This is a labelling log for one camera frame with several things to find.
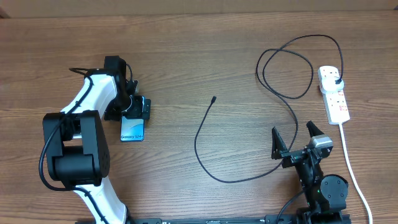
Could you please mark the Galaxy S24+ smartphone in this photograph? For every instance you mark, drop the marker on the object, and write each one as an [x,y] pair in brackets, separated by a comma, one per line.
[132,130]

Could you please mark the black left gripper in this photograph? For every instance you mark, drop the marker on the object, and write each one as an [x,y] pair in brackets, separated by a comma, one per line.
[137,111]

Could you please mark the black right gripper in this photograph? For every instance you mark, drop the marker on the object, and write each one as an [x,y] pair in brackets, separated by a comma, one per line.
[279,150]

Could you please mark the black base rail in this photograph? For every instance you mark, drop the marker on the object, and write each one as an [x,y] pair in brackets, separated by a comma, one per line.
[214,221]

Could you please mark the white power strip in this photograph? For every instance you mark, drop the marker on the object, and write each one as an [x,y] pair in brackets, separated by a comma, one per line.
[335,103]

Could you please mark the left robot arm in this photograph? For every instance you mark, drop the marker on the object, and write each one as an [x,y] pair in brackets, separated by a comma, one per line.
[75,156]

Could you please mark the white charger plug adapter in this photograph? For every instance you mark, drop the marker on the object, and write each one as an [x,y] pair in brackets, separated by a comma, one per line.
[331,85]

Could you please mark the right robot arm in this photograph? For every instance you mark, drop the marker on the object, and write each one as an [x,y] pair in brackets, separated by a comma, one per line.
[325,194]

